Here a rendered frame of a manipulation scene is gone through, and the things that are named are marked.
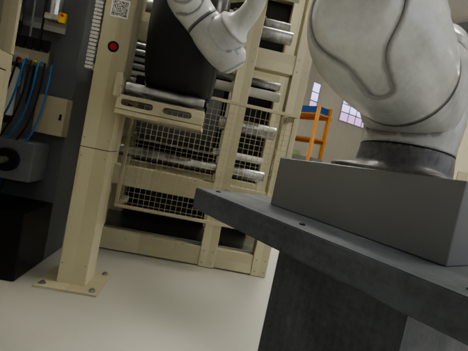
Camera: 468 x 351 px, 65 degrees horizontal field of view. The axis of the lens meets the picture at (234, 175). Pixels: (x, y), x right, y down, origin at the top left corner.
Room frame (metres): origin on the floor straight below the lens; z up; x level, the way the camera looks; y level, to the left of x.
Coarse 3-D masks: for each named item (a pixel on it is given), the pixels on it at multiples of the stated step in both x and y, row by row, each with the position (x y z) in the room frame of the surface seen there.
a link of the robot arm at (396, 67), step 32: (320, 0) 0.43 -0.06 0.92; (352, 0) 0.41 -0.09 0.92; (384, 0) 0.39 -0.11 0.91; (416, 0) 0.39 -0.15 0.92; (320, 32) 0.43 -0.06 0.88; (352, 32) 0.41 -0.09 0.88; (384, 32) 0.39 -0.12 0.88; (416, 32) 0.40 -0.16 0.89; (448, 32) 0.43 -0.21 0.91; (320, 64) 0.46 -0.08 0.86; (352, 64) 0.42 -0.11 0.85; (384, 64) 0.41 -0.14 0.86; (416, 64) 0.42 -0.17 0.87; (448, 64) 0.46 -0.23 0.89; (352, 96) 0.47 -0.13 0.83; (384, 96) 0.46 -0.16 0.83; (416, 96) 0.47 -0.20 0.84; (448, 96) 0.52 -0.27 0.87
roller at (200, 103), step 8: (128, 88) 1.52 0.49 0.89; (136, 88) 1.52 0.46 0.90; (144, 88) 1.52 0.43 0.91; (152, 88) 1.53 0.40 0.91; (144, 96) 1.54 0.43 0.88; (152, 96) 1.53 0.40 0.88; (160, 96) 1.53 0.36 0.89; (168, 96) 1.53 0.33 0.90; (176, 96) 1.53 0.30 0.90; (184, 96) 1.54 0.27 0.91; (192, 96) 1.55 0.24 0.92; (184, 104) 1.55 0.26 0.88; (192, 104) 1.55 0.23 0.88; (200, 104) 1.54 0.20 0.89
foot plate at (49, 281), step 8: (48, 272) 1.65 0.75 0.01; (56, 272) 1.67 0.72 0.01; (96, 272) 1.76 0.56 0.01; (104, 272) 1.75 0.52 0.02; (40, 280) 1.53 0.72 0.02; (48, 280) 1.57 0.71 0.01; (96, 280) 1.67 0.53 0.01; (104, 280) 1.69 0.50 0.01; (48, 288) 1.51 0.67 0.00; (56, 288) 1.51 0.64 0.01; (64, 288) 1.53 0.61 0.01; (72, 288) 1.54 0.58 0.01; (80, 288) 1.56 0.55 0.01; (88, 288) 1.57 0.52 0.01; (96, 288) 1.59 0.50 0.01; (96, 296) 1.53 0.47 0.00
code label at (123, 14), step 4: (112, 0) 1.58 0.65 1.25; (116, 0) 1.58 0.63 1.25; (120, 0) 1.58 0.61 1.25; (124, 0) 1.58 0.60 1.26; (112, 4) 1.58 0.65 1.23; (116, 4) 1.58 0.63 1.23; (120, 4) 1.58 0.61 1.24; (124, 4) 1.58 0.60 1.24; (128, 4) 1.59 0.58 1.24; (112, 8) 1.58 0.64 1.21; (116, 8) 1.58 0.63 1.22; (120, 8) 1.58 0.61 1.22; (124, 8) 1.58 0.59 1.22; (128, 8) 1.59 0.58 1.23; (112, 12) 1.58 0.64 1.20; (116, 12) 1.58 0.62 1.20; (120, 12) 1.58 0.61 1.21; (124, 12) 1.58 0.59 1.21; (128, 12) 1.59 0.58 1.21; (116, 16) 1.58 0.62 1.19; (120, 16) 1.58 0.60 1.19; (124, 16) 1.58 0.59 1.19
